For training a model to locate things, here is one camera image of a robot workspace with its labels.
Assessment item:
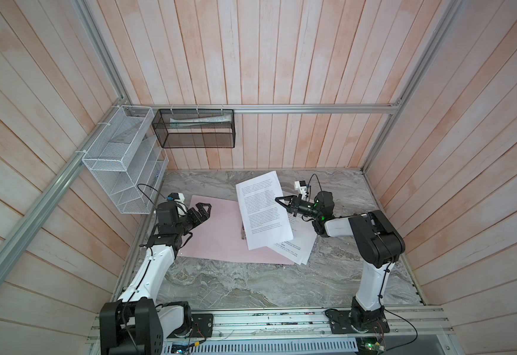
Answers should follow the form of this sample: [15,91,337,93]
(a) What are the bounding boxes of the paper in black basket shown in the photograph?
[169,114,233,129]

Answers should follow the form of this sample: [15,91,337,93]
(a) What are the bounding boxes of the white wire mesh file rack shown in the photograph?
[82,106,169,214]

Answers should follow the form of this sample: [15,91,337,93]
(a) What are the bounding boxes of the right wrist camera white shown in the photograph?
[294,180,310,201]

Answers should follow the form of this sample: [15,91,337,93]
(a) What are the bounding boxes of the pink file folder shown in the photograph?
[178,195,293,265]

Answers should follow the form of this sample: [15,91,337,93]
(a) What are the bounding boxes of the aluminium front rail frame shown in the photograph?
[162,305,464,354]

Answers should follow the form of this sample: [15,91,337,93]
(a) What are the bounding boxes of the lower printed paper sheets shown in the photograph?
[265,195,317,265]

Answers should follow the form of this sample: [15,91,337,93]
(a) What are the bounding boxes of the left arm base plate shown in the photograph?
[167,313,214,339]

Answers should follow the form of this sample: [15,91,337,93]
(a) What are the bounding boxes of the printed paper sheet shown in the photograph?
[236,171,293,250]

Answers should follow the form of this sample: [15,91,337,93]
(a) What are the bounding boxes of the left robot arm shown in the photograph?
[99,194,212,354]

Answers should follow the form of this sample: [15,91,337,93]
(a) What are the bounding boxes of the black mesh wall basket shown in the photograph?
[152,108,236,149]

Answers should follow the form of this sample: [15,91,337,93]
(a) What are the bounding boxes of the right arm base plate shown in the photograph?
[324,308,390,334]

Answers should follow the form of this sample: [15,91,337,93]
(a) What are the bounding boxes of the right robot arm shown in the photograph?
[275,191,406,334]

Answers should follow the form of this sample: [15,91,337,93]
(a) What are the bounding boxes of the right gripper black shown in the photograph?
[277,196,321,221]

